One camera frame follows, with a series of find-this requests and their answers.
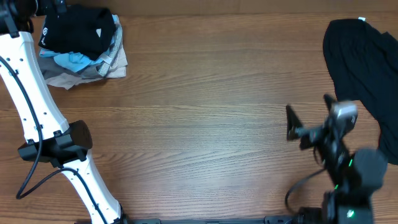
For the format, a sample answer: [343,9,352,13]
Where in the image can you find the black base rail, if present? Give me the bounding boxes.
[113,215,323,224]

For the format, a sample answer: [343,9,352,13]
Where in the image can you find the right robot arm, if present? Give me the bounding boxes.
[284,94,387,223]

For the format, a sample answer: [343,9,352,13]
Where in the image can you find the dark grey folded garment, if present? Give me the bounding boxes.
[37,57,103,80]

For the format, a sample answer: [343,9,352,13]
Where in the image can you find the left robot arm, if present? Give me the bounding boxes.
[1,1,128,223]

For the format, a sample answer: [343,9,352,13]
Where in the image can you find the light blue printed shirt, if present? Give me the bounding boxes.
[39,14,120,72]

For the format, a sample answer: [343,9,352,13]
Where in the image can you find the black garment pile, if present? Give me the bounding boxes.
[323,19,397,165]

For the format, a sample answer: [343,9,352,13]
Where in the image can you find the black t-shirt with logo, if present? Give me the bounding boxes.
[39,4,116,60]

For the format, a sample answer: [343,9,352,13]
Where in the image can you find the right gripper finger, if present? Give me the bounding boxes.
[323,94,337,112]
[286,105,303,141]

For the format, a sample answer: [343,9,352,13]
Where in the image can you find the grey knit folded garment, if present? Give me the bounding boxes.
[97,21,123,77]

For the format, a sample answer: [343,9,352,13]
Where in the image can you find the beige folded garment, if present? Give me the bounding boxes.
[45,45,128,90]

